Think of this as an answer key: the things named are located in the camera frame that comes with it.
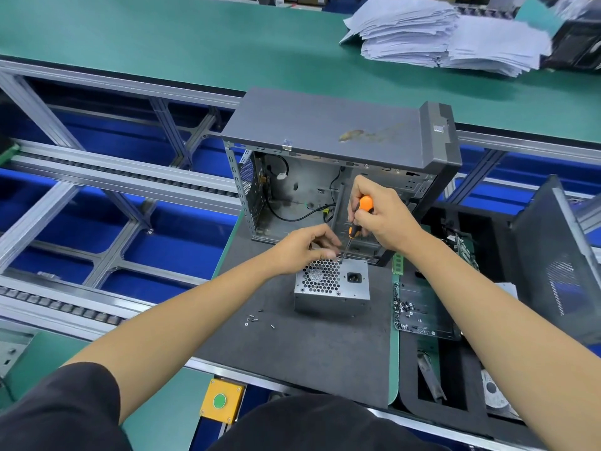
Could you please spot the small pile of screws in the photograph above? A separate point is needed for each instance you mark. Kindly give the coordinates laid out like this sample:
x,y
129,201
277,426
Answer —
x,y
252,320

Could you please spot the yellow box with green button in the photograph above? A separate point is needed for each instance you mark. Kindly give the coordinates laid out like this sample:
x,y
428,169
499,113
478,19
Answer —
x,y
222,400

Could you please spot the black cardboard box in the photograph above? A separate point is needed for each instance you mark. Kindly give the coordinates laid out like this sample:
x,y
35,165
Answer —
x,y
578,47

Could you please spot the dark grey foam mat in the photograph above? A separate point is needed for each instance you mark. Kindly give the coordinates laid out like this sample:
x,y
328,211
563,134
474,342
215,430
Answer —
x,y
282,357

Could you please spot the silver hard drive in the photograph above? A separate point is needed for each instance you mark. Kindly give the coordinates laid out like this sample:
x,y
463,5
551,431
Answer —
x,y
496,391

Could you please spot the clear plastic tray with screws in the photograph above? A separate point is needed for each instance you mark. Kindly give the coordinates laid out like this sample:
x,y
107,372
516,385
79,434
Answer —
x,y
423,310

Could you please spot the green memory stick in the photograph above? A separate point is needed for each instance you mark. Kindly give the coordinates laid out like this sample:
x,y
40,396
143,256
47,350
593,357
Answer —
x,y
398,263

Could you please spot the person's right hand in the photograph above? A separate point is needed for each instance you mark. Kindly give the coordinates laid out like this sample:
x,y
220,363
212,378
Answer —
x,y
390,220

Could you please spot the person's left forearm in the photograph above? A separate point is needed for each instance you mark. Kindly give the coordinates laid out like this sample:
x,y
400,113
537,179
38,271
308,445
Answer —
x,y
174,329

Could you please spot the black foam tray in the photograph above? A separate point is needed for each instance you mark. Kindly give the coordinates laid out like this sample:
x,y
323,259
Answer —
x,y
465,390

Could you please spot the grey computer tower case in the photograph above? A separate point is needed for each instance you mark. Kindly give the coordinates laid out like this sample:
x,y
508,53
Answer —
x,y
329,122

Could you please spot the person's left hand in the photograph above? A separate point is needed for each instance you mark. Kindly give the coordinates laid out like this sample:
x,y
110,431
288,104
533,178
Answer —
x,y
300,249

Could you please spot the silver optical drive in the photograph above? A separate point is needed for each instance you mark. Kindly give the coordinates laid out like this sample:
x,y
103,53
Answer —
x,y
507,289

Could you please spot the dark grey case side panel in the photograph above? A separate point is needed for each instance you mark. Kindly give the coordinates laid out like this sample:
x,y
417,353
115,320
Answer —
x,y
563,258

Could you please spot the person's black shirt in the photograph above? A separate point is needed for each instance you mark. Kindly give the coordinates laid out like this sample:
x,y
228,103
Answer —
x,y
61,413

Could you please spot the stack of white papers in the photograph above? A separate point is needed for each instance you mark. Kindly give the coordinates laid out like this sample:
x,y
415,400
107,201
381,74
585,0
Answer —
x,y
441,37

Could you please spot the person's black trousers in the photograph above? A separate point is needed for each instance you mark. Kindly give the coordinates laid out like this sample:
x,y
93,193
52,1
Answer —
x,y
319,429

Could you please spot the person's right forearm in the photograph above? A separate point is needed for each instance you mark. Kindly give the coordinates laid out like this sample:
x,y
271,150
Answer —
x,y
512,338

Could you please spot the aluminium conveyor frame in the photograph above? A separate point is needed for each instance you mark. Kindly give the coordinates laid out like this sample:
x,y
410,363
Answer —
x,y
103,173

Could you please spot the green motherboard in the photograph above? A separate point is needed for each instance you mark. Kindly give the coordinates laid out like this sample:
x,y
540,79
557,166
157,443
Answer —
x,y
465,249

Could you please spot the silver power supply unit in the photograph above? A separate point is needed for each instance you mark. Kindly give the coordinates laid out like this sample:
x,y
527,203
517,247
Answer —
x,y
333,286

